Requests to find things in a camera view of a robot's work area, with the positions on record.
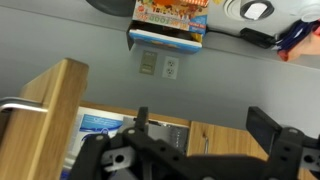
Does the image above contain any thin black adapter cable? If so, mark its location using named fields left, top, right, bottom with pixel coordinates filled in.
left=206, top=27, right=243, bottom=37

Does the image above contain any translucent plastic milk jug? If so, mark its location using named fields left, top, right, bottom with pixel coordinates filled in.
left=292, top=0, right=320, bottom=24

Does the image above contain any white wall outlet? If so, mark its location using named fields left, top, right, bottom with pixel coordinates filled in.
left=161, top=55, right=180, bottom=81

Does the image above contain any black power adapter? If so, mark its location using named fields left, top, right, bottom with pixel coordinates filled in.
left=239, top=27, right=278, bottom=50

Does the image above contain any blue play food carton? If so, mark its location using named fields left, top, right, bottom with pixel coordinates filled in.
left=125, top=0, right=211, bottom=55

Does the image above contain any white round plate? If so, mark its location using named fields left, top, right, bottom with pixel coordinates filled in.
left=222, top=0, right=278, bottom=23

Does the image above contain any clear water bottle pack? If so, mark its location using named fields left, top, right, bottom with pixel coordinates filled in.
left=146, top=122, right=189, bottom=156

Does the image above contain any dark grey plate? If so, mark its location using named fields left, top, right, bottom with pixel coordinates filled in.
left=84, top=0, right=137, bottom=18

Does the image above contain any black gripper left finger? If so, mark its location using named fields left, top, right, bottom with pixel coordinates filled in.
left=68, top=106, right=202, bottom=180

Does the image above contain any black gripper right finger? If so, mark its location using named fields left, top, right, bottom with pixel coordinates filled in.
left=245, top=106, right=320, bottom=180

